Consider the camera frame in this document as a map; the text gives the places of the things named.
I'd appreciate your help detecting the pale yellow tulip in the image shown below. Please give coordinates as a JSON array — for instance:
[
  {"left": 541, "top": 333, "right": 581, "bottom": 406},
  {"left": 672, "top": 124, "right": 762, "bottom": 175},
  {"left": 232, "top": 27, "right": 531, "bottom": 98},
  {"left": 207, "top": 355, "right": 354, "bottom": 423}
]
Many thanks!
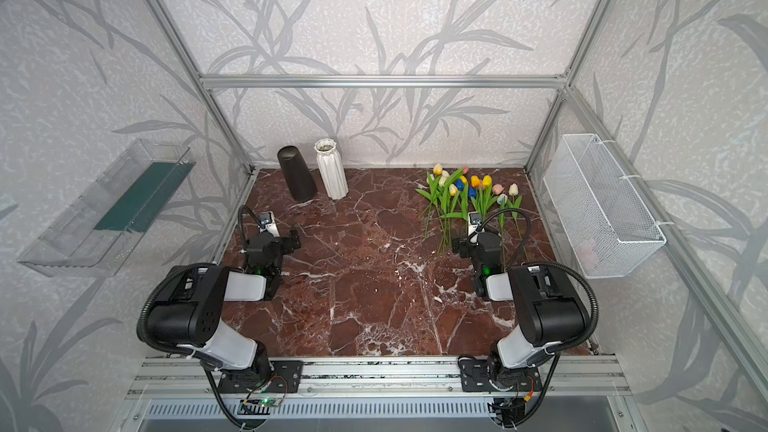
[{"left": 430, "top": 163, "right": 444, "bottom": 210}]

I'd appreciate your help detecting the white wire mesh basket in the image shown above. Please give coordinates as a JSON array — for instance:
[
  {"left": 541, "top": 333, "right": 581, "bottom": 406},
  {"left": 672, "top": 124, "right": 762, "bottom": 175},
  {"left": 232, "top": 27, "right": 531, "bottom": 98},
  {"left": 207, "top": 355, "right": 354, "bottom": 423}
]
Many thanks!
[{"left": 544, "top": 134, "right": 666, "bottom": 279}]

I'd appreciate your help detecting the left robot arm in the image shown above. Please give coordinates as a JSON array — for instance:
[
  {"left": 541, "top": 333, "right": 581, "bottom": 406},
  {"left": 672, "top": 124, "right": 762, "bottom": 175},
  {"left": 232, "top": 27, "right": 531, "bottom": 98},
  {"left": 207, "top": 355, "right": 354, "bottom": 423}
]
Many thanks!
[{"left": 136, "top": 206, "right": 301, "bottom": 382}]

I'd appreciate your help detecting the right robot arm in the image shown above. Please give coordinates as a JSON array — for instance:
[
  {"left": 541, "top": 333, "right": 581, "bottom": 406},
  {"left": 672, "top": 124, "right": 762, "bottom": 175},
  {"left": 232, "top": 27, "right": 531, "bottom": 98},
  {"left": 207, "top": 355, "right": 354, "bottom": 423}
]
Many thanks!
[{"left": 452, "top": 208, "right": 599, "bottom": 374}]

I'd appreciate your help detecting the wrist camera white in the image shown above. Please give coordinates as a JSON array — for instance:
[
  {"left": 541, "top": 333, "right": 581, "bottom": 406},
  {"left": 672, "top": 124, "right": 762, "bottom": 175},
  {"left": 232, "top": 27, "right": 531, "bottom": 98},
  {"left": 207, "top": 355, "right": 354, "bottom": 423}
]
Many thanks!
[
  {"left": 257, "top": 211, "right": 280, "bottom": 237},
  {"left": 467, "top": 212, "right": 483, "bottom": 237}
]

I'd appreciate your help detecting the white ribbed ceramic vase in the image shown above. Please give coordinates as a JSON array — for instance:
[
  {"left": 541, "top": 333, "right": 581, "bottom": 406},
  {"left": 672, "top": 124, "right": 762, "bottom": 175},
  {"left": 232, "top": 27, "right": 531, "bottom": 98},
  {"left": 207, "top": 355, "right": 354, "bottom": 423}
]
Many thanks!
[{"left": 314, "top": 138, "right": 348, "bottom": 200}]

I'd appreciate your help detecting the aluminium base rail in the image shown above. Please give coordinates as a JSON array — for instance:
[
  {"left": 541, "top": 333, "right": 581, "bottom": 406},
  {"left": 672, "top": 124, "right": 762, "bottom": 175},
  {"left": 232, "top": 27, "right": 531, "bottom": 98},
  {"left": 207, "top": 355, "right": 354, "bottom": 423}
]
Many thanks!
[{"left": 126, "top": 355, "right": 631, "bottom": 400}]

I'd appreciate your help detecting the black cone vase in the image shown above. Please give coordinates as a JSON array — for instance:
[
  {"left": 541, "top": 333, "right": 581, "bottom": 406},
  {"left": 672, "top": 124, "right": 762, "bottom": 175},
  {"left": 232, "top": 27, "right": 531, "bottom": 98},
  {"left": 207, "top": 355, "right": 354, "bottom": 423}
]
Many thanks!
[{"left": 277, "top": 145, "right": 317, "bottom": 202}]

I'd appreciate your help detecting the orange yellow tulip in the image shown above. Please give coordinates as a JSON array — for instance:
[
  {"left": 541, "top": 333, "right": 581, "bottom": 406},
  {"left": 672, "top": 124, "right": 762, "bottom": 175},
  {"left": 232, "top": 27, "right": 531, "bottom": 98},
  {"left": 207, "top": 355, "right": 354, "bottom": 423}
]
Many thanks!
[{"left": 468, "top": 176, "right": 482, "bottom": 213}]

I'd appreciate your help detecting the clear plastic wall shelf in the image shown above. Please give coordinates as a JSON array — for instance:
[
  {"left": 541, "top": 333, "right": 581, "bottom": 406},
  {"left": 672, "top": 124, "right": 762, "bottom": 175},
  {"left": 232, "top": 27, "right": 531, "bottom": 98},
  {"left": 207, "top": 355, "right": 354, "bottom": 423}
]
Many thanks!
[{"left": 18, "top": 139, "right": 195, "bottom": 278}]

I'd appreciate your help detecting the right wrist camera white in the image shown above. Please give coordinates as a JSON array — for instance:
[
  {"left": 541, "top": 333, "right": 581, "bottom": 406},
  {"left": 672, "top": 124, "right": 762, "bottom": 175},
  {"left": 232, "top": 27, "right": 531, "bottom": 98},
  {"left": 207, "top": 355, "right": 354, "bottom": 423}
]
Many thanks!
[{"left": 467, "top": 212, "right": 483, "bottom": 237}]

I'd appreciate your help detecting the white tulip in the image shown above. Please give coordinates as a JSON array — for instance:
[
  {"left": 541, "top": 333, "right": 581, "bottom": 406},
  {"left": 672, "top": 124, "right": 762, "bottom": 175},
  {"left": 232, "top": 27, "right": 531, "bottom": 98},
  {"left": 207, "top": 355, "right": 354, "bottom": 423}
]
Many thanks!
[{"left": 508, "top": 183, "right": 522, "bottom": 232}]

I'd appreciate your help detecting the tall cream tulip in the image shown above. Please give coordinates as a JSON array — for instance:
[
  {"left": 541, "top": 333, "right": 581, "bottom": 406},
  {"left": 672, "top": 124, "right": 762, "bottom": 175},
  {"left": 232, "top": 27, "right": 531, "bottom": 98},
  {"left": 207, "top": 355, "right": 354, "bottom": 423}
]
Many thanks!
[{"left": 416, "top": 172, "right": 451, "bottom": 235}]

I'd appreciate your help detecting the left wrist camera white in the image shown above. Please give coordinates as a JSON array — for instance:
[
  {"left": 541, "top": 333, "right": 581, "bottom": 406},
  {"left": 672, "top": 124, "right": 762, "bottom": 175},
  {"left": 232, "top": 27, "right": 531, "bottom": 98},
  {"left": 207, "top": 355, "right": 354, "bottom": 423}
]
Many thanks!
[{"left": 257, "top": 211, "right": 280, "bottom": 237}]

